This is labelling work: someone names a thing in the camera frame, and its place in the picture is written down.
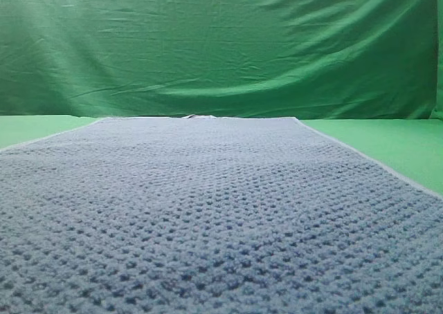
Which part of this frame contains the green backdrop cloth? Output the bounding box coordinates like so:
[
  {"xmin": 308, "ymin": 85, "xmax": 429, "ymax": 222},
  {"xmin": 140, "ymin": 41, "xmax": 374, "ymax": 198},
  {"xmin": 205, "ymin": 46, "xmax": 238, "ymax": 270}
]
[{"xmin": 1, "ymin": 0, "xmax": 442, "ymax": 119}]

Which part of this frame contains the blue waffle-weave towel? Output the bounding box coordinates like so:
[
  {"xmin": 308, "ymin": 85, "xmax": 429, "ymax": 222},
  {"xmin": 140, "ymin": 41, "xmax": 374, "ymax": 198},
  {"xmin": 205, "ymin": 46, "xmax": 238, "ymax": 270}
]
[{"xmin": 1, "ymin": 118, "xmax": 442, "ymax": 313}]

